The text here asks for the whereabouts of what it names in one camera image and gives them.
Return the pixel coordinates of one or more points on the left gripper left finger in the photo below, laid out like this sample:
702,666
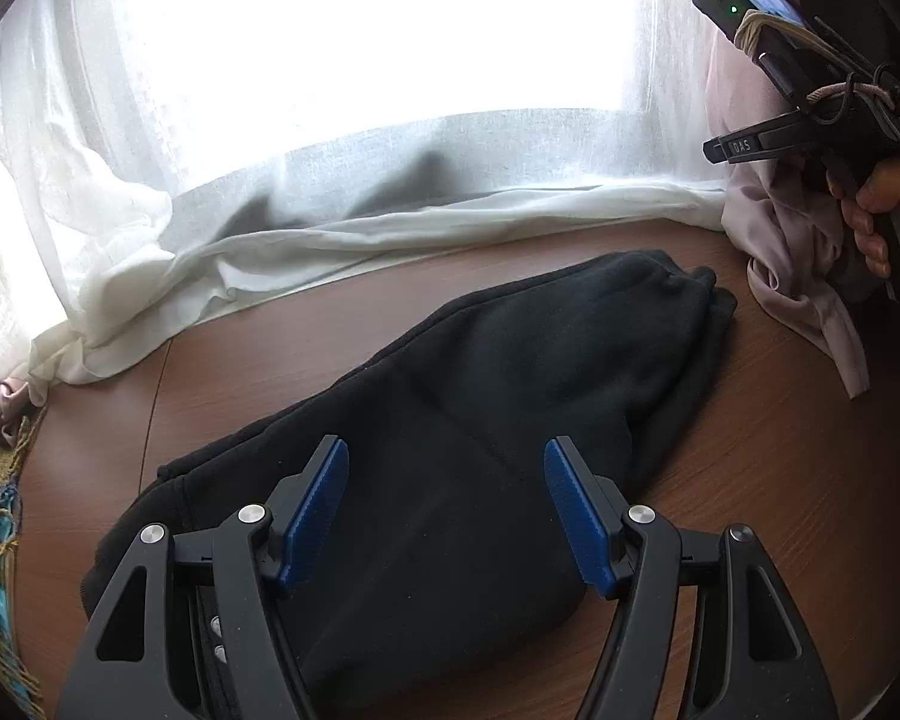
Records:
188,626

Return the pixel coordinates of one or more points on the black sweatpants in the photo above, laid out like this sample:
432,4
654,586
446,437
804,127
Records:
446,552

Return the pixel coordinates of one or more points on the person's right hand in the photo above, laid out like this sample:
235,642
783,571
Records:
878,196

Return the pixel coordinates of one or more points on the pink right drape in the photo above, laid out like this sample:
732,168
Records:
793,235

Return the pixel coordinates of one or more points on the phone mounted on gripper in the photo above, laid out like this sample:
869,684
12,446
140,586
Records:
773,35

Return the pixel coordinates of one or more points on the turquoise cloth under blanket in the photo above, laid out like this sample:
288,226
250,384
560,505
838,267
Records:
8,547

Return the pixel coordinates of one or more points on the white sheer curtain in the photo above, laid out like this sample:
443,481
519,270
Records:
168,162

